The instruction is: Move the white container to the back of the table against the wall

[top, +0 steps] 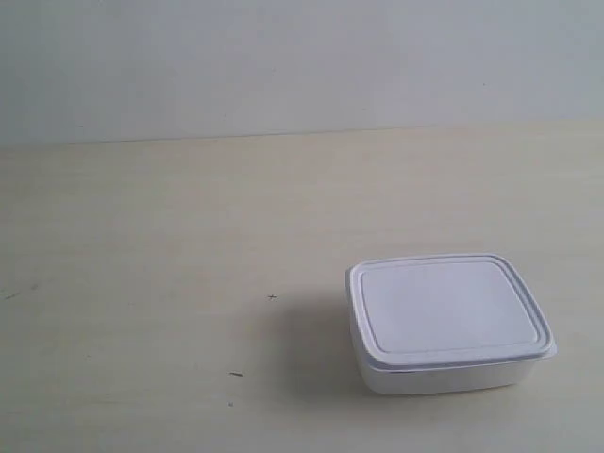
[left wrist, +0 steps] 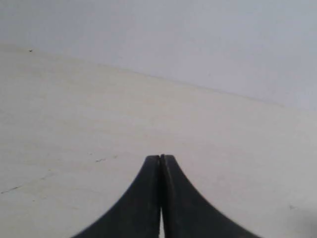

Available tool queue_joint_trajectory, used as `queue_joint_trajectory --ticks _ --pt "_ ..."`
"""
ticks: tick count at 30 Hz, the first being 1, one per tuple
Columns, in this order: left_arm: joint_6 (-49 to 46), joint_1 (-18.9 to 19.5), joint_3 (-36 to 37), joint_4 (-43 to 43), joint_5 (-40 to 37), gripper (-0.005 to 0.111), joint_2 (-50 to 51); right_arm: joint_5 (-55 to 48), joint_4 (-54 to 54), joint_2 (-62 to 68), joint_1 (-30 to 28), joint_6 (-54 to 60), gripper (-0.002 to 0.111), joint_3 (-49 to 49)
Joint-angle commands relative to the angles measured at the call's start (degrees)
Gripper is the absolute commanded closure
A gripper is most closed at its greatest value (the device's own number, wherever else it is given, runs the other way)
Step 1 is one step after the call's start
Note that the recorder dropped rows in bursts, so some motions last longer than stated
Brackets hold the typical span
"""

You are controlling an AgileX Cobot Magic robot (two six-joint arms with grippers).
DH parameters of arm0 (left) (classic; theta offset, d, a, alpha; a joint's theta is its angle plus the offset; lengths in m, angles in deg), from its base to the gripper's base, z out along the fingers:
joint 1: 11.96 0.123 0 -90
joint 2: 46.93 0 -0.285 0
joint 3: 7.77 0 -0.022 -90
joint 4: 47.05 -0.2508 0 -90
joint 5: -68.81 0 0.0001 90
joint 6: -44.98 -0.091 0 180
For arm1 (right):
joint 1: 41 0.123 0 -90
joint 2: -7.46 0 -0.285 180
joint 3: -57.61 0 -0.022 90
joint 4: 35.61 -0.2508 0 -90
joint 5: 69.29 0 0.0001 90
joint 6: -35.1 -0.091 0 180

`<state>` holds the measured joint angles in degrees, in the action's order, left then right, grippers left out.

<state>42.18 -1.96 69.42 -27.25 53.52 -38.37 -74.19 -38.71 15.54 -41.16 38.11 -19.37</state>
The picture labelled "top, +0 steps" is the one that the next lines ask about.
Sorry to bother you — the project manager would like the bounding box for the white lidded plastic container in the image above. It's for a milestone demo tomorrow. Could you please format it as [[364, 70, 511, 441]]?
[[345, 253, 558, 395]]

